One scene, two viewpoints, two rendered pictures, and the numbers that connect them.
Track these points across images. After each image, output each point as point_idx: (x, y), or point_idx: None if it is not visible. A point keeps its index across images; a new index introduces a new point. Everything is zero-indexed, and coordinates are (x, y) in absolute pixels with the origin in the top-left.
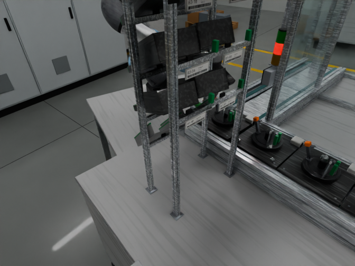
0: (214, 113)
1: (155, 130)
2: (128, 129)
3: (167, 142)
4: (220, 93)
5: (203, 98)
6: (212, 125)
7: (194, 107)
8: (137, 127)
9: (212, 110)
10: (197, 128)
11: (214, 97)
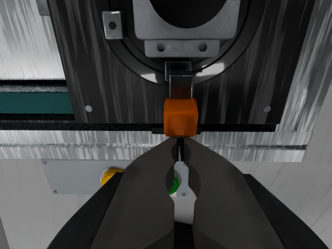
0: (198, 71)
1: (296, 176)
2: (330, 218)
3: (328, 118)
4: (3, 188)
5: (72, 199)
6: (278, 9)
7: (187, 178)
8: (311, 210)
9: (153, 115)
10: (325, 59)
11: (186, 138)
